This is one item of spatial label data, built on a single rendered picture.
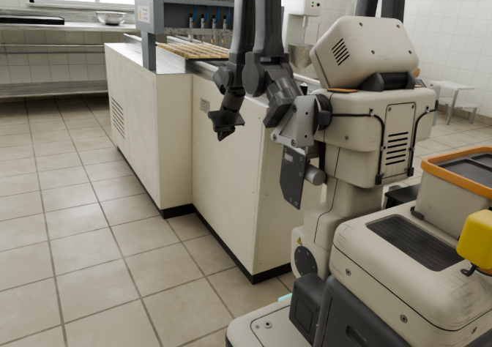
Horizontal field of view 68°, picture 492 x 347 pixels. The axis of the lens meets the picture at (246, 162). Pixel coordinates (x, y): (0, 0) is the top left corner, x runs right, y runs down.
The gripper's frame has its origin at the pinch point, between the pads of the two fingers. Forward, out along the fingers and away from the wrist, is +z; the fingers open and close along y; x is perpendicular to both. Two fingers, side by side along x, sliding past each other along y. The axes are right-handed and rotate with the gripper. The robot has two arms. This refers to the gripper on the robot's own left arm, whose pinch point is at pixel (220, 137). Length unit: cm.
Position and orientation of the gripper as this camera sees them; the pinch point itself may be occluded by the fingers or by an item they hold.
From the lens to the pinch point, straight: 117.8
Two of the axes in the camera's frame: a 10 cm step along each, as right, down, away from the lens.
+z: -2.9, 6.4, 7.1
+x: 4.1, 7.5, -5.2
